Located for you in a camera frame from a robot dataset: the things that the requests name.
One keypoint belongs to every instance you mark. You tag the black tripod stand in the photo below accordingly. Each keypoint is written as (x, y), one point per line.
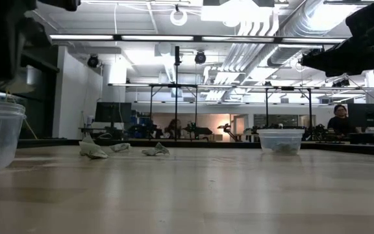
(176, 97)

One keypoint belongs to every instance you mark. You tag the person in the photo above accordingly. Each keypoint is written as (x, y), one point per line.
(173, 128)
(339, 122)

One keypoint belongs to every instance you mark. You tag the green white sweetener packet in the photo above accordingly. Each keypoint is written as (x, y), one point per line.
(156, 150)
(276, 149)
(289, 149)
(120, 147)
(91, 150)

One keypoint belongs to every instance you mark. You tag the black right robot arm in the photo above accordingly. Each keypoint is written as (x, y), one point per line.
(373, 18)

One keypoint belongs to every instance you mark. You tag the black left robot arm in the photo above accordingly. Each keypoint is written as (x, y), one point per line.
(60, 4)

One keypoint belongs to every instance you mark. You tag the black aluminium table frame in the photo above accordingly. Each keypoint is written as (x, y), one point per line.
(206, 143)

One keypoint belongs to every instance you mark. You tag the black background rig frame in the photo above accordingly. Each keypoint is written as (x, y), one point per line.
(151, 110)
(309, 110)

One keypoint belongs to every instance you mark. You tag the black ceiling spotlight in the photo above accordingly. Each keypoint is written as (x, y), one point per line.
(200, 58)
(93, 61)

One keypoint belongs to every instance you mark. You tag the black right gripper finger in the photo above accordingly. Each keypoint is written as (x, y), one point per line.
(321, 61)

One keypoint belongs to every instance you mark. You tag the black computer monitor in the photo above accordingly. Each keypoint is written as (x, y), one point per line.
(113, 112)
(367, 115)

